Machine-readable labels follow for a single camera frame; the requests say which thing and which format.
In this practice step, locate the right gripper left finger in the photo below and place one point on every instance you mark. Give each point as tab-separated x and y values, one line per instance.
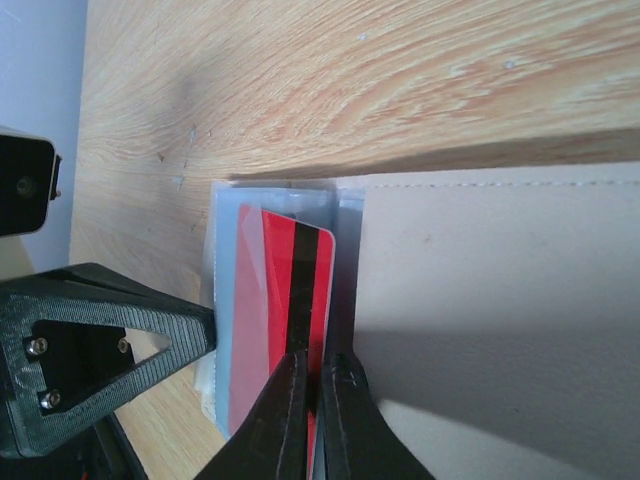
271	443

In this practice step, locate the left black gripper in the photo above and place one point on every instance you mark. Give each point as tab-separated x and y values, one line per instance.
77	343

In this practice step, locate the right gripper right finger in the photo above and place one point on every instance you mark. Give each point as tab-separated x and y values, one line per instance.
358	443

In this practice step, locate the red credit card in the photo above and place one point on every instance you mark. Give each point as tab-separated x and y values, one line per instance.
283	281

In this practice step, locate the beige card holder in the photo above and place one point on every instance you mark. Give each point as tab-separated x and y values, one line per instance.
496	312

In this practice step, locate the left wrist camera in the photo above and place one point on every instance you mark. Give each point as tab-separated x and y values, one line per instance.
29	174

